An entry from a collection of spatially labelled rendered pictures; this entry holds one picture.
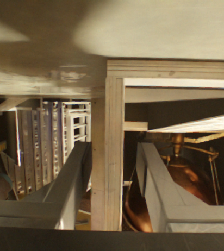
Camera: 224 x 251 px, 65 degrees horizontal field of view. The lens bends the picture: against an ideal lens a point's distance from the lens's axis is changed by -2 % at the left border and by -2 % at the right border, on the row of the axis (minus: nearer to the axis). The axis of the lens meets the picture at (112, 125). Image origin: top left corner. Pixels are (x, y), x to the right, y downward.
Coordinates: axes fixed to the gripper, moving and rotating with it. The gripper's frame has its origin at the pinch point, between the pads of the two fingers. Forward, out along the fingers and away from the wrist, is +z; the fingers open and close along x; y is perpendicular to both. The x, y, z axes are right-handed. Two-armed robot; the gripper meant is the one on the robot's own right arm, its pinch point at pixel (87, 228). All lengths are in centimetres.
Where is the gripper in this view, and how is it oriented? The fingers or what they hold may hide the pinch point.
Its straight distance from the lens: 124.9
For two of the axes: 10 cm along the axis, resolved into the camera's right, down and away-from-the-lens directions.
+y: 0.2, 4.2, -9.1
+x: -1.9, -8.9, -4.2
